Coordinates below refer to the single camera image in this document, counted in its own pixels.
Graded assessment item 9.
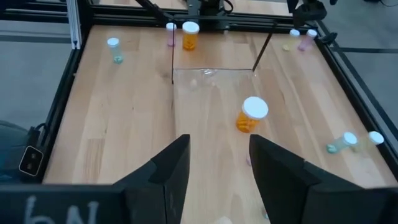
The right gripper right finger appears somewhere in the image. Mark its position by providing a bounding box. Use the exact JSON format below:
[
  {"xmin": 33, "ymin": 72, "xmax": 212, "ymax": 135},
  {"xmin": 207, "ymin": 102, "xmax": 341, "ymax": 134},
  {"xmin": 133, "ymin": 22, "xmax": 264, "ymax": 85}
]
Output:
[{"xmin": 248, "ymin": 133, "xmax": 398, "ymax": 224}]

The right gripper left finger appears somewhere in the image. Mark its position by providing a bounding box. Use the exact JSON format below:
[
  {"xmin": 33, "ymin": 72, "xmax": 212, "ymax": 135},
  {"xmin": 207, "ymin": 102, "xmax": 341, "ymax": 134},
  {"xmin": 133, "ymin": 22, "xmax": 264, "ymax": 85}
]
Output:
[{"xmin": 0, "ymin": 133, "xmax": 192, "ymax": 224}]

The large orange medicine bottle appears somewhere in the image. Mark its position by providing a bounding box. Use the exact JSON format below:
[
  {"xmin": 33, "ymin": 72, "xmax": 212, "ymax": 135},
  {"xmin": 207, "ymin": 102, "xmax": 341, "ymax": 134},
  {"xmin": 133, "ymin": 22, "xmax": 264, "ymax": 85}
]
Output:
[
  {"xmin": 235, "ymin": 95, "xmax": 269, "ymax": 134},
  {"xmin": 182, "ymin": 21, "xmax": 200, "ymax": 52}
]

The small pink medicine bottle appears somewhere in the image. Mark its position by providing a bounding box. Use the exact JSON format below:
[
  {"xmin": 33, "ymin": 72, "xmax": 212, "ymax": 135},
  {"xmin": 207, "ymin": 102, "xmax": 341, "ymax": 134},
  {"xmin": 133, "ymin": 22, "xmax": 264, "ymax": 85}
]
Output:
[
  {"xmin": 297, "ymin": 29, "xmax": 318, "ymax": 52},
  {"xmin": 165, "ymin": 22, "xmax": 178, "ymax": 48}
]

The table-level camera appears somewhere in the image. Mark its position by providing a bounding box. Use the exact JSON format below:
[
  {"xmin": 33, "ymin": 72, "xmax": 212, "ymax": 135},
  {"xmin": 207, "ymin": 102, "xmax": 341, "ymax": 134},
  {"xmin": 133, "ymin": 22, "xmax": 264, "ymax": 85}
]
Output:
[{"xmin": 18, "ymin": 145, "xmax": 45, "ymax": 177}]

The black camera cable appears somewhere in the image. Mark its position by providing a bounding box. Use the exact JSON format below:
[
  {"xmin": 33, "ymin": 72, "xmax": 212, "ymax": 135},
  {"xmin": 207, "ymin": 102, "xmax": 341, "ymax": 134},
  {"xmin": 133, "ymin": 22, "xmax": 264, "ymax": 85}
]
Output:
[{"xmin": 26, "ymin": 123, "xmax": 49, "ymax": 150}]

